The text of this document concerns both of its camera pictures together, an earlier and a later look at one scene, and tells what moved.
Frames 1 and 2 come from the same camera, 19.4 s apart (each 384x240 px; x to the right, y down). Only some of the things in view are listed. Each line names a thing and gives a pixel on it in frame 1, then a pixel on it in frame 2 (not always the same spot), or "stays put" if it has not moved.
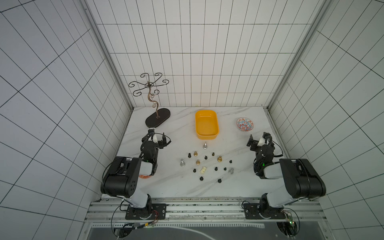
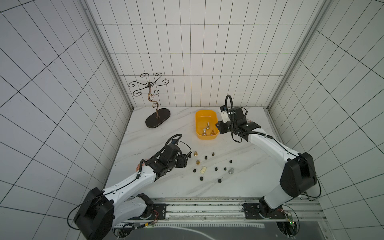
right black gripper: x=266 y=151 → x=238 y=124
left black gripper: x=162 y=143 → x=182 y=160
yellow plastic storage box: x=206 y=124 stays put
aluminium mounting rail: x=206 y=210 stays put
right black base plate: x=256 y=211 stays put
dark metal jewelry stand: x=163 y=115 stays put
